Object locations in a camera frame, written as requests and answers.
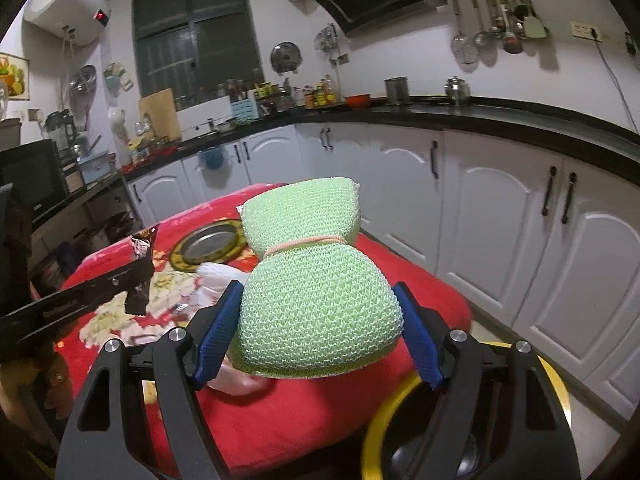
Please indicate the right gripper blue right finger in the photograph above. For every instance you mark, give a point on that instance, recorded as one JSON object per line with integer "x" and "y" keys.
{"x": 419, "y": 341}

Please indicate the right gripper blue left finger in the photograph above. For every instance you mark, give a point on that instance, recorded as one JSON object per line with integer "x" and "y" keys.
{"x": 213, "y": 330}

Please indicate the dark foil snack wrapper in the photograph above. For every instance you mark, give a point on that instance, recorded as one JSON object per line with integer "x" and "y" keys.
{"x": 138, "y": 293}

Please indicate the green mesh scrubbing sponge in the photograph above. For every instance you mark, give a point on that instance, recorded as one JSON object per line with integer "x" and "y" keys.
{"x": 314, "y": 306}

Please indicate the white plastic bag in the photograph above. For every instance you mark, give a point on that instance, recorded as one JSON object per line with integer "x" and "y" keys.
{"x": 212, "y": 279}

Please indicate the yellow rimmed trash bin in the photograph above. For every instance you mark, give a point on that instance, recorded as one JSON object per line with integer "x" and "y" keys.
{"x": 503, "y": 413}

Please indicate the dark kitchen window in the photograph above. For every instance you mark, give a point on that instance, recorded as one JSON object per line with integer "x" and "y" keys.
{"x": 193, "y": 47}

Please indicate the gold rimmed metal plate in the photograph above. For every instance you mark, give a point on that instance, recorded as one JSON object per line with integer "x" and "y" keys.
{"x": 218, "y": 242}

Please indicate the red floral table blanket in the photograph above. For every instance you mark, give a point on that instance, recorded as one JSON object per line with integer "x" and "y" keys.
{"x": 289, "y": 418}

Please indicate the black microwave oven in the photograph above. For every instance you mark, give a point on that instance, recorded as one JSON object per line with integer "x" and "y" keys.
{"x": 34, "y": 171}

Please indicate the blue hanging cloth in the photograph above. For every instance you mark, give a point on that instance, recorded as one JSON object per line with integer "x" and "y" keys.
{"x": 213, "y": 158}

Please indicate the white base cabinets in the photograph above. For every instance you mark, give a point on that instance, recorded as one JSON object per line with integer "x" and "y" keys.
{"x": 540, "y": 230}

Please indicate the wooden cutting board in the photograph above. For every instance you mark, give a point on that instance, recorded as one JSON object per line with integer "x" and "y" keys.
{"x": 158, "y": 109}

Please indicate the red bowl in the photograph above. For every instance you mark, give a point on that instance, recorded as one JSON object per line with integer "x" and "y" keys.
{"x": 358, "y": 102}

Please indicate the grey twin canisters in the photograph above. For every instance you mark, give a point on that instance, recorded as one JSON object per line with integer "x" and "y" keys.
{"x": 397, "y": 91}

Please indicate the steel kettle pot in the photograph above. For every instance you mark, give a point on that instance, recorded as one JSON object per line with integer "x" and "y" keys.
{"x": 457, "y": 91}

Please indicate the hanging pot lid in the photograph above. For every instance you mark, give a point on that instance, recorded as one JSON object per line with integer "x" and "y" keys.
{"x": 285, "y": 57}

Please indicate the white water heater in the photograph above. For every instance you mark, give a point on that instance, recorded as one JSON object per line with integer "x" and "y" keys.
{"x": 81, "y": 21}

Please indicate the hanging utensil rack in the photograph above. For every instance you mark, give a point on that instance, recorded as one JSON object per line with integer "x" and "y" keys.
{"x": 504, "y": 24}

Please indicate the wall power socket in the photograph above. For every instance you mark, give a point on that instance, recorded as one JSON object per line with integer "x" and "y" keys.
{"x": 585, "y": 31}

